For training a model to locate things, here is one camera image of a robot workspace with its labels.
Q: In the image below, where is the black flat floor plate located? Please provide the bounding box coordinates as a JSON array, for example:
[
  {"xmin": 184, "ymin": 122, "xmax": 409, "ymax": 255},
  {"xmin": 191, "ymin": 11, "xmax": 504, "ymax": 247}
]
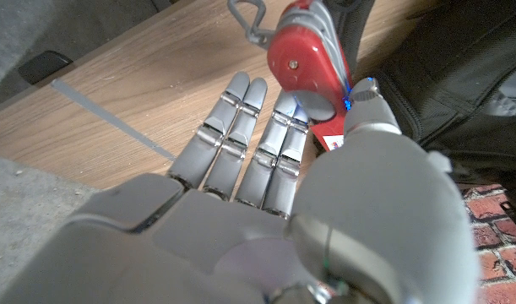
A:
[{"xmin": 16, "ymin": 50, "xmax": 75, "ymax": 85}]

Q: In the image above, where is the black backpack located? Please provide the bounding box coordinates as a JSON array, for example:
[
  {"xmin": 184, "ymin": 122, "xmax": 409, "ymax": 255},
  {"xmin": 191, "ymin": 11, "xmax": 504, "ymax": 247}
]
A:
[{"xmin": 324, "ymin": 0, "xmax": 516, "ymax": 199}]

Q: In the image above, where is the grey tape strip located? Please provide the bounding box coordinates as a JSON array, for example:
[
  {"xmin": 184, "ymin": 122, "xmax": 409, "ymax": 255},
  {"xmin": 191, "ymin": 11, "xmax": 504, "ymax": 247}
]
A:
[{"xmin": 50, "ymin": 79, "xmax": 177, "ymax": 161}]

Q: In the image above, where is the brick print backdrop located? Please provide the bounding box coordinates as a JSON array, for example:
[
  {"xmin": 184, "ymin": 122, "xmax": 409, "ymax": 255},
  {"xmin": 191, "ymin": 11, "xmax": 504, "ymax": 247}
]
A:
[{"xmin": 458, "ymin": 183, "xmax": 516, "ymax": 304}]

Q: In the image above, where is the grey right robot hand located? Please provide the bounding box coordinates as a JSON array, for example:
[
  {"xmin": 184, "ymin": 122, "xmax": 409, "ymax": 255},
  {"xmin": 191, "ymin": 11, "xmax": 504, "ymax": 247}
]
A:
[{"xmin": 0, "ymin": 70, "xmax": 482, "ymax": 304}]

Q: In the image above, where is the red Swiss knife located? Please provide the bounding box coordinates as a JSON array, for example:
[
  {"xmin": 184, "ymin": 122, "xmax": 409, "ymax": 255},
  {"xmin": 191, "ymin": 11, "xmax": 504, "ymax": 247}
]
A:
[{"xmin": 226, "ymin": 0, "xmax": 354, "ymax": 152}]

